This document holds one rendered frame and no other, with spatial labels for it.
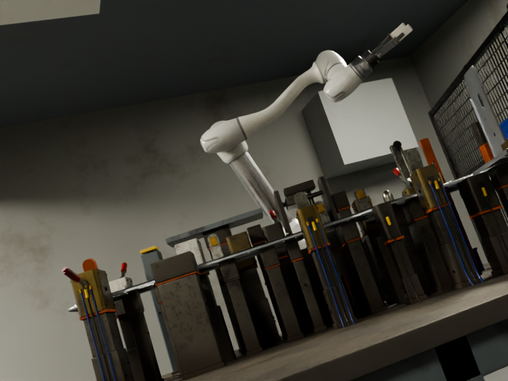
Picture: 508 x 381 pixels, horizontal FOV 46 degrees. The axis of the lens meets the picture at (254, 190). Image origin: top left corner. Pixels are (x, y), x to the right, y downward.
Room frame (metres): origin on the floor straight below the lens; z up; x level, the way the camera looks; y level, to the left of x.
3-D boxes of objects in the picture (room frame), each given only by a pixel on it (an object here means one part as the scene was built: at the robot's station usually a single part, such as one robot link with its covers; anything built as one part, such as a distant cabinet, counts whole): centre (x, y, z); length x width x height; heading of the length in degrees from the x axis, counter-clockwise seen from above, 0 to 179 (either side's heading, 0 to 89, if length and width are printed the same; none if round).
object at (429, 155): (2.07, -0.62, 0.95); 0.03 x 0.01 x 0.50; 92
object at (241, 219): (2.23, 0.18, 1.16); 0.37 x 0.14 x 0.02; 92
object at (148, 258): (2.22, 0.44, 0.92); 0.08 x 0.08 x 0.44; 2
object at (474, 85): (1.91, -0.79, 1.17); 0.12 x 0.01 x 0.34; 2
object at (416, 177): (1.69, -0.48, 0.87); 0.12 x 0.07 x 0.35; 2
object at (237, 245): (2.07, 0.11, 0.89); 0.12 x 0.08 x 0.38; 2
